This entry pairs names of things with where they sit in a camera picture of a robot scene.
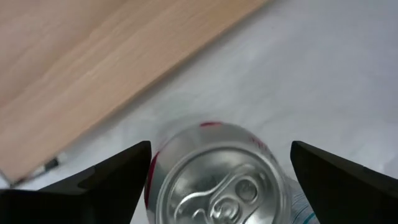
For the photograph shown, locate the white table sheet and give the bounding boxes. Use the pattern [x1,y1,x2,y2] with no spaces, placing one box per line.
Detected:
[0,0,398,224]

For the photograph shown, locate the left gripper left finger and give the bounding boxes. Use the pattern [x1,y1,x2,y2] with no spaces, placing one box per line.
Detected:
[0,141,152,224]

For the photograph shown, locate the silver soda can red lettering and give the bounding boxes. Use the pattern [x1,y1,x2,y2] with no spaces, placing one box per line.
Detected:
[143,121,293,224]

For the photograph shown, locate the wooden shelf black wire frame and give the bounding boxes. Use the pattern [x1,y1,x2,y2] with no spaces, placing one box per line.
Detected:
[0,0,271,187]

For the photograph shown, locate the small blue silver energy can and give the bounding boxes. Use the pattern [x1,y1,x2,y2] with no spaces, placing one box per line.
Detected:
[287,174,321,224]

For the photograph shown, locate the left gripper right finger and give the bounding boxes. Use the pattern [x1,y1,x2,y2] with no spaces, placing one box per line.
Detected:
[291,141,398,224]

